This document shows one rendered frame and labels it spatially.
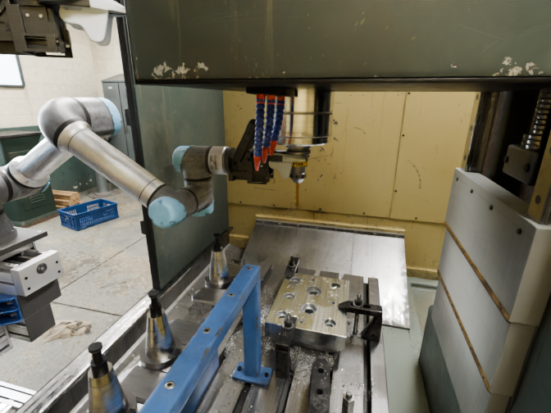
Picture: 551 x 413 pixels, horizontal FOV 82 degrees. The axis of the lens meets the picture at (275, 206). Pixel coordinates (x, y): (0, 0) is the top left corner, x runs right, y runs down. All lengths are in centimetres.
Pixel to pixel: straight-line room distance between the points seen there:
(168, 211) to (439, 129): 143
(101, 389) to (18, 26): 49
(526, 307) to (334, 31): 54
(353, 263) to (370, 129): 72
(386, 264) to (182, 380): 144
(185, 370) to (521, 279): 55
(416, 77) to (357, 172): 139
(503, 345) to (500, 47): 50
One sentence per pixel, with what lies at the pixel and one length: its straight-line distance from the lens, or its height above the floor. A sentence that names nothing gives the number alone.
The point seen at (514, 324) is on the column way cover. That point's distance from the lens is 72.
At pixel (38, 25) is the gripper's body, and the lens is 61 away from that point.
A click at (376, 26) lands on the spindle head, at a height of 169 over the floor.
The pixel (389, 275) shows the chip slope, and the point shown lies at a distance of 176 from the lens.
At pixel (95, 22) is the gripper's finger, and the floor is 171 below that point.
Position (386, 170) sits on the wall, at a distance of 183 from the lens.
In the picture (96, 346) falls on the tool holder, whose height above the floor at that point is 133.
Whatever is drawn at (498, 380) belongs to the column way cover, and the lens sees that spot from 79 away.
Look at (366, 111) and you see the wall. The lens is 178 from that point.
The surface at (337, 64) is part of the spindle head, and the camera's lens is 46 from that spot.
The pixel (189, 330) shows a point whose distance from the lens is 61.
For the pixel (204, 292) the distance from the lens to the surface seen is 70.
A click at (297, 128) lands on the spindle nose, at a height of 154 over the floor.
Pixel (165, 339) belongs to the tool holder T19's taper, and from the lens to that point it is 54.
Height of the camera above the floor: 160
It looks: 19 degrees down
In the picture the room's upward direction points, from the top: straight up
